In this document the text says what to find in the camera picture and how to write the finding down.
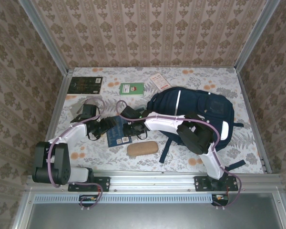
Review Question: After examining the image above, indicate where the blue book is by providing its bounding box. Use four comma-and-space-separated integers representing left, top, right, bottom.
106, 115, 145, 148

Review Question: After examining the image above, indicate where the cork glasses case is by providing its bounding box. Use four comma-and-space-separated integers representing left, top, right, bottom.
126, 140, 159, 157

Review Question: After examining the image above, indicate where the green book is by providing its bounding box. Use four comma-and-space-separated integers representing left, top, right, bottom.
118, 82, 145, 97

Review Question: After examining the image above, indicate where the black book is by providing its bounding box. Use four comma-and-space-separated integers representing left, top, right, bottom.
67, 76, 103, 96

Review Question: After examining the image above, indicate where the white red card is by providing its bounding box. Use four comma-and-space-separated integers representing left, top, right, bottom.
149, 73, 170, 93

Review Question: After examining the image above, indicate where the navy blue backpack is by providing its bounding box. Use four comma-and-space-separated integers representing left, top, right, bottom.
146, 86, 246, 173

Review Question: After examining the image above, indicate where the small wiring connector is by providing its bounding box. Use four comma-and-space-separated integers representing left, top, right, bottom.
212, 193, 229, 208
78, 194, 102, 212

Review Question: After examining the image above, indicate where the grey metal panel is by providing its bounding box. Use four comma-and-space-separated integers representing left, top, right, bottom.
13, 188, 286, 229

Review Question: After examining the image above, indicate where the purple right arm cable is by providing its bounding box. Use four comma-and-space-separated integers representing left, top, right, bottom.
115, 100, 244, 210

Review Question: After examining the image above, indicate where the aluminium side rail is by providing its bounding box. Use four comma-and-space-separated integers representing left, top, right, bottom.
233, 68, 272, 174
35, 70, 70, 176

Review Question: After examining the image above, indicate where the aluminium mounting rail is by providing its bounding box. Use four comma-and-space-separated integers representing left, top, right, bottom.
26, 174, 283, 193

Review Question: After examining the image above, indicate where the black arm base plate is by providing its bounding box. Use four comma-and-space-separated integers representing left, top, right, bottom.
194, 176, 239, 193
67, 176, 111, 193

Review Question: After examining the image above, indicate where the aluminium back rail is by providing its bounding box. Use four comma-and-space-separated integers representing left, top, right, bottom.
67, 64, 237, 71

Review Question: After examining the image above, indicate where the grey slotted cable duct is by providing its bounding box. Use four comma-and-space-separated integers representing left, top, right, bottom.
34, 194, 214, 204

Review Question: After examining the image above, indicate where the aluminium frame post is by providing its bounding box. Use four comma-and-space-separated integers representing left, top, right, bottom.
18, 0, 70, 74
235, 0, 281, 72

